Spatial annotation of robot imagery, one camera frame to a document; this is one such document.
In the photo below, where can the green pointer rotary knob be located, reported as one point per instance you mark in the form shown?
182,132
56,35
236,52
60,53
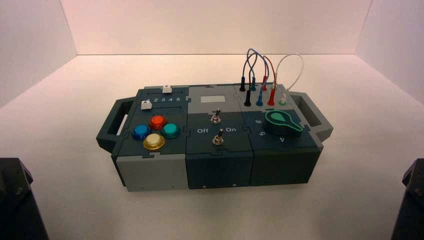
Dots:
281,124

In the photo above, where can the dark teal grey control box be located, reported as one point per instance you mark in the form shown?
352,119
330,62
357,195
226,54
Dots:
218,167

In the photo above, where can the orange round push button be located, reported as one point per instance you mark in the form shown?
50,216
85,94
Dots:
158,122

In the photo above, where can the white square slider knob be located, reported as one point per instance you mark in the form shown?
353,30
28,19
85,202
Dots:
167,88
146,105

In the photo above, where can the teal round push button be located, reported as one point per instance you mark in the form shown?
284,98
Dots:
170,130

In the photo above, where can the blue round push button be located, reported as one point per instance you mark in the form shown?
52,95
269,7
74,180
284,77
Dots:
141,131

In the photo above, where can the metal toggle switch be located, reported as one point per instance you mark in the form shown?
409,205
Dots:
217,139
216,116

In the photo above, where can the yellow round push button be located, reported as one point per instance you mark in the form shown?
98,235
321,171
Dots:
154,141

